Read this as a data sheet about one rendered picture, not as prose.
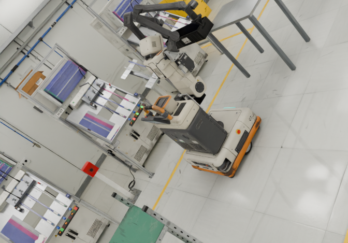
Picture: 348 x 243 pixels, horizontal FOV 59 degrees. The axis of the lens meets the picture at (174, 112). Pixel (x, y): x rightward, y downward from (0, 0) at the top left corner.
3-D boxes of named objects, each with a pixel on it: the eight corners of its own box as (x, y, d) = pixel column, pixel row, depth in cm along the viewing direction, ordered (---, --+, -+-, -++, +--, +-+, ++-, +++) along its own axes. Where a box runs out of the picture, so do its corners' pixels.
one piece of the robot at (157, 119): (178, 125, 268) (155, 120, 257) (159, 125, 298) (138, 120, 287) (180, 113, 269) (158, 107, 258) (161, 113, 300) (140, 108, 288)
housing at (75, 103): (99, 82, 421) (96, 76, 409) (78, 111, 404) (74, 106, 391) (94, 80, 424) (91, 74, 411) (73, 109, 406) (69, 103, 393)
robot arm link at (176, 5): (135, 15, 265) (134, 10, 254) (134, 8, 265) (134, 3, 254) (185, 11, 268) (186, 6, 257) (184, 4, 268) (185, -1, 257)
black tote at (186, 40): (172, 51, 320) (164, 44, 315) (180, 38, 325) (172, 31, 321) (205, 39, 271) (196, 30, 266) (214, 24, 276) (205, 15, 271)
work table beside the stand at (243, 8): (294, 70, 322) (249, 14, 290) (247, 77, 382) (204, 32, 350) (310, 39, 336) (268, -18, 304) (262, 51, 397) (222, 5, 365)
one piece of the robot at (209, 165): (217, 169, 282) (211, 165, 279) (191, 163, 318) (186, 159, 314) (218, 167, 283) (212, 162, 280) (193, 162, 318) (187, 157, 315)
